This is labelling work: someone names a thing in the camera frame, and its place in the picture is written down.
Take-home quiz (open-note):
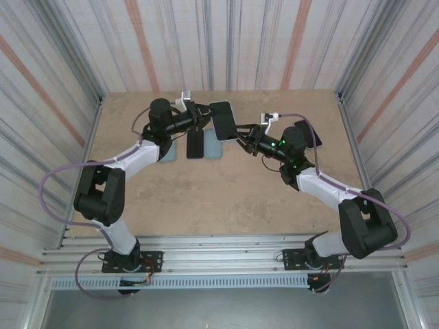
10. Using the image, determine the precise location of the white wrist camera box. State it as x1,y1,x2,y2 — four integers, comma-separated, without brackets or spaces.
174,89,193,112
259,112,283,134

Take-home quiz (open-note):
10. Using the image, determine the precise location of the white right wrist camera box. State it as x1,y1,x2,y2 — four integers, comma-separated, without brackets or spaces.
259,112,283,134

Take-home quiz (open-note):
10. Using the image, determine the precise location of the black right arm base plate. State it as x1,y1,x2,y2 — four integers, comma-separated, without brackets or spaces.
281,248,345,271

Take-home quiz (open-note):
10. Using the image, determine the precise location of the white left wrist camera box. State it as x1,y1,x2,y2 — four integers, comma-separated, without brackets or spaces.
174,89,193,112

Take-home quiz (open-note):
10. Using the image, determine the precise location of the light teal phone case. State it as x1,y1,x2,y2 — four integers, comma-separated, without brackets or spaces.
159,145,178,164

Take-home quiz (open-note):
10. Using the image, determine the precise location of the slotted white cable duct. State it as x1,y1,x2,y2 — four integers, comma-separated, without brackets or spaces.
50,276,309,291

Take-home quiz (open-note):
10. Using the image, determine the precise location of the black smartphone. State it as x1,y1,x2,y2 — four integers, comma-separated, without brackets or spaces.
186,130,204,161
295,120,323,149
210,101,238,140

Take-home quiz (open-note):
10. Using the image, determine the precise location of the aluminium mounting rail frame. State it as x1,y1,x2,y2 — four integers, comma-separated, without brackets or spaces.
36,234,410,276

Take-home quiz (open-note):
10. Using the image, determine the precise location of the orange wired connector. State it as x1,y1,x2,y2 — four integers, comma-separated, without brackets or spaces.
307,263,333,284
119,260,154,286

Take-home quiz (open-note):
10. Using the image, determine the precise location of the aluminium table edge rail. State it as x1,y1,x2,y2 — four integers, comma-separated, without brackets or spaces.
336,91,388,245
58,92,106,249

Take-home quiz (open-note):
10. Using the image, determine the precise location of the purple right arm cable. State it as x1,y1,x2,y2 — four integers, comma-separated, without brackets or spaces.
278,112,412,295

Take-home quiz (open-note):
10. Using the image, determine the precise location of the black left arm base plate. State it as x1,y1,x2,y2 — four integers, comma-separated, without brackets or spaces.
102,251,164,274

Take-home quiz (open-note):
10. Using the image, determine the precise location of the grey metal panel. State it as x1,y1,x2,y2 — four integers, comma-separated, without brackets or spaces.
25,289,428,329

